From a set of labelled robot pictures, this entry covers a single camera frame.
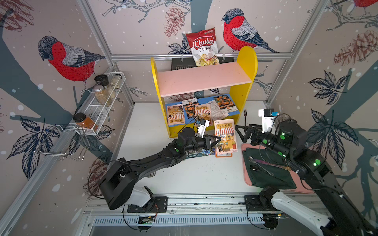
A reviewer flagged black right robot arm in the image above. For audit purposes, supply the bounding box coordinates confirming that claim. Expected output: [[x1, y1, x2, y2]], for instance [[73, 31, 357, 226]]
[[235, 121, 378, 236]]

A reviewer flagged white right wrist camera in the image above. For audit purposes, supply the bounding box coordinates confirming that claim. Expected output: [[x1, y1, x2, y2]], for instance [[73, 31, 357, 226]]
[[258, 108, 279, 133]]

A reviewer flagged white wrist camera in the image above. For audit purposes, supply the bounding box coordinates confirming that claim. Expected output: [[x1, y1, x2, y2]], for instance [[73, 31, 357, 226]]
[[196, 119, 210, 138], [258, 108, 279, 133]]

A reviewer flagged white text seed bag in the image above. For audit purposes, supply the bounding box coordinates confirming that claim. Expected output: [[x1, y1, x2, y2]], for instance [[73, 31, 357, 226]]
[[206, 100, 229, 123]]

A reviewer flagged orange back-side seed bag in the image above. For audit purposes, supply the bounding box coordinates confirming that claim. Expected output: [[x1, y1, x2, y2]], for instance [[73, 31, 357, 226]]
[[215, 152, 232, 158]]

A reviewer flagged blue flower seed bag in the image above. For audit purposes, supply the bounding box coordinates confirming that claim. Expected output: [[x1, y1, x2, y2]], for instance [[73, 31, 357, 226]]
[[191, 149, 215, 158]]

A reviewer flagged small metal spoon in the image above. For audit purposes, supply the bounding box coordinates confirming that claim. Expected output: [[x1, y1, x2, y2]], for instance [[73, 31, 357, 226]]
[[250, 165, 274, 177]]

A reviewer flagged black lid spice jar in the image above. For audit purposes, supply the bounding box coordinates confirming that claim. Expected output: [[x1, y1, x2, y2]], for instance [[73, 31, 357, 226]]
[[94, 74, 116, 99]]

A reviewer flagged colourful handled spoon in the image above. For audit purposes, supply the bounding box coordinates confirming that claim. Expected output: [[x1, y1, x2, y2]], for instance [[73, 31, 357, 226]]
[[249, 156, 291, 171]]

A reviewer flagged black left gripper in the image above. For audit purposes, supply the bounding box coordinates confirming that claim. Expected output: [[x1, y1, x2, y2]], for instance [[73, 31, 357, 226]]
[[183, 134, 221, 153]]

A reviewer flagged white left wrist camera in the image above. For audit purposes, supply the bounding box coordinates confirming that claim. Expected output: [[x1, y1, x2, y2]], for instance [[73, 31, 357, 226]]
[[196, 119, 210, 138]]

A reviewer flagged marigold seed bag lower right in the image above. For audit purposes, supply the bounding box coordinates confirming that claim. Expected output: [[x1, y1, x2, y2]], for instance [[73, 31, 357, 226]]
[[214, 95, 238, 114]]

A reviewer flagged large shop seed bag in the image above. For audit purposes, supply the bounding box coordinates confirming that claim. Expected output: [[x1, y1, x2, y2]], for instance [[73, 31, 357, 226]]
[[167, 104, 185, 126]]

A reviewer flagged black metal bracket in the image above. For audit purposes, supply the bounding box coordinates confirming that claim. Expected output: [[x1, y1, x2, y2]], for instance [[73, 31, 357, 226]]
[[171, 58, 196, 70]]

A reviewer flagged white wire spice rack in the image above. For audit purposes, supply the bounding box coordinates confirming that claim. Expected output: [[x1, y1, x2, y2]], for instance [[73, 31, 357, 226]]
[[68, 72, 125, 139]]

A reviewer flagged black fork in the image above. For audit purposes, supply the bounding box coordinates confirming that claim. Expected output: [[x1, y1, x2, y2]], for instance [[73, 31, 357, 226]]
[[243, 109, 248, 126]]

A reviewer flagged red Chuba chips bag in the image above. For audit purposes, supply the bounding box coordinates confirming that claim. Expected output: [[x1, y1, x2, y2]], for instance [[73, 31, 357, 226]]
[[186, 28, 220, 67]]

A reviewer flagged pink tray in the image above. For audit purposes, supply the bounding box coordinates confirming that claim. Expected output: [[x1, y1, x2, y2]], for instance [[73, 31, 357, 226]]
[[241, 143, 314, 194]]

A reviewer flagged yellow wooden shelf unit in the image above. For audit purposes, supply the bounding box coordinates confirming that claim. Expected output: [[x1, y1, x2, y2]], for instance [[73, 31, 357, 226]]
[[151, 46, 258, 138]]

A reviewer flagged pink shop seed bag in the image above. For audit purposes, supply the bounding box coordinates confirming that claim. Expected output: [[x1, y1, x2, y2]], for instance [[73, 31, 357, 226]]
[[195, 104, 213, 125]]

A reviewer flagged beige spice jar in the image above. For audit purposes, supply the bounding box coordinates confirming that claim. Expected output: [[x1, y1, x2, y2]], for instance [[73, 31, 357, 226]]
[[93, 85, 112, 107]]

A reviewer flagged marigold seed bag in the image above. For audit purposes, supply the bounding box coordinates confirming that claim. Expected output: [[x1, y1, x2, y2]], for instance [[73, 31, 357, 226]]
[[182, 98, 199, 119], [214, 95, 238, 114]]

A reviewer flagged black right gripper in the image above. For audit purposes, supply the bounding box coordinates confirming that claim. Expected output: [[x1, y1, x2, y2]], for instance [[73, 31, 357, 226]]
[[235, 122, 293, 161]]

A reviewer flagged shop picture seed bag top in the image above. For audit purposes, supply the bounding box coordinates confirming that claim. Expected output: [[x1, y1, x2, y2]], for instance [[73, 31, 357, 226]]
[[214, 119, 238, 154]]

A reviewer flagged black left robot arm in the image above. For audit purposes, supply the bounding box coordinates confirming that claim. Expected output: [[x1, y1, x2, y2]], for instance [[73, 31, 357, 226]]
[[98, 127, 221, 210]]

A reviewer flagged orange spice jar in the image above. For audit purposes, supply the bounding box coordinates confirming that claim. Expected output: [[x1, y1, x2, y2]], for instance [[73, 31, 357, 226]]
[[73, 113, 98, 131]]

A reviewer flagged marigold seed bag lower left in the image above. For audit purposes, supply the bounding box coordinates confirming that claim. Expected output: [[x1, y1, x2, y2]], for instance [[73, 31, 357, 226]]
[[182, 98, 199, 119]]

